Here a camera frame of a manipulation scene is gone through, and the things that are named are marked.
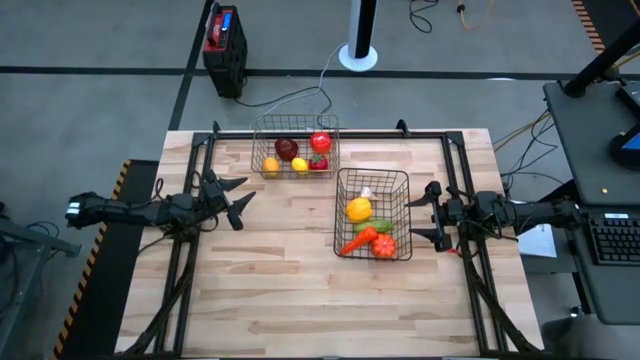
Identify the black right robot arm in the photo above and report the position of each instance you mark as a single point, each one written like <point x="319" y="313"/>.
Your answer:
<point x="540" y="215"/>

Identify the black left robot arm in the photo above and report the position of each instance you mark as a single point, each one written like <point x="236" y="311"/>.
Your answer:
<point x="125" y="212"/>

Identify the black device with blue screen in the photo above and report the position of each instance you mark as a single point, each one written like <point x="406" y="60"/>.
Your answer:
<point x="627" y="150"/>

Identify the white paper sheet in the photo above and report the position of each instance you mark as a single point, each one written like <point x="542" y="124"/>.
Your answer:
<point x="537" y="245"/>

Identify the post with white round base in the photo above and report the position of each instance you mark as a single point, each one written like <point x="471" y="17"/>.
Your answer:
<point x="359" y="57"/>

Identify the dark red apple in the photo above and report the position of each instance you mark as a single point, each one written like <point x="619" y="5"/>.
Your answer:
<point x="286" y="149"/>

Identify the small shiny red fruit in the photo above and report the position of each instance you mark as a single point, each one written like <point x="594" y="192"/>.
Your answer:
<point x="318" y="163"/>

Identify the orange pumpkin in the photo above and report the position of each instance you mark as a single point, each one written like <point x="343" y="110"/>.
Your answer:
<point x="384" y="247"/>

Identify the orange citrus fruit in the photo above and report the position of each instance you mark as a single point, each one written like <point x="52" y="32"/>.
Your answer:
<point x="271" y="165"/>

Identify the green cucumber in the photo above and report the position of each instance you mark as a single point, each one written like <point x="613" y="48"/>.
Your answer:
<point x="382" y="225"/>

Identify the orange-red round fruit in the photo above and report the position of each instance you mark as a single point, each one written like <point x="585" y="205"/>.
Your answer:
<point x="320" y="143"/>

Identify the yellow lemon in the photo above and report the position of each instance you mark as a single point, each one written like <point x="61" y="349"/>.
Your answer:
<point x="300" y="165"/>

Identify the small red clip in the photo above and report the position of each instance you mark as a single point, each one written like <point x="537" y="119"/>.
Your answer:
<point x="452" y="251"/>

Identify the grey metal stand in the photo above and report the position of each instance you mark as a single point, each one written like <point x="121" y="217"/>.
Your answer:
<point x="30" y="235"/>

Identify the orange carrot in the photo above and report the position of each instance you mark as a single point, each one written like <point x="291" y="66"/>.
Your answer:
<point x="361" y="240"/>

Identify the black keyboard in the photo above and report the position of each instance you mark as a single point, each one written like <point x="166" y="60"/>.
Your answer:
<point x="615" y="240"/>

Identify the black platform with hazard stripes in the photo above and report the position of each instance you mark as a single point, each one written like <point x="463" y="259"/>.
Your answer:
<point x="110" y="280"/>
<point x="587" y="25"/>

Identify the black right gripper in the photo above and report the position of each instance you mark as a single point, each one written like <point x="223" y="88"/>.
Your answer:
<point x="450" y="215"/>

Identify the dark grey desk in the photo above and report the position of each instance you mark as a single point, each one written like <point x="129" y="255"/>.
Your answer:
<point x="580" y="150"/>

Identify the red and black toolbox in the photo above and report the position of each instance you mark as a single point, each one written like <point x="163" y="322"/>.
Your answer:
<point x="225" y="55"/>

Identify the white garlic bulb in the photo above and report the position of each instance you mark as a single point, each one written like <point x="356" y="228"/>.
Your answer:
<point x="366" y="193"/>

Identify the yellow bell pepper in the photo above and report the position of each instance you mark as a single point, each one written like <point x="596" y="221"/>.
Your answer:
<point x="359" y="210"/>

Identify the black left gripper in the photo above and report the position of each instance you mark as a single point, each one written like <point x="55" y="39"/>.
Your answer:
<point x="214" y="197"/>

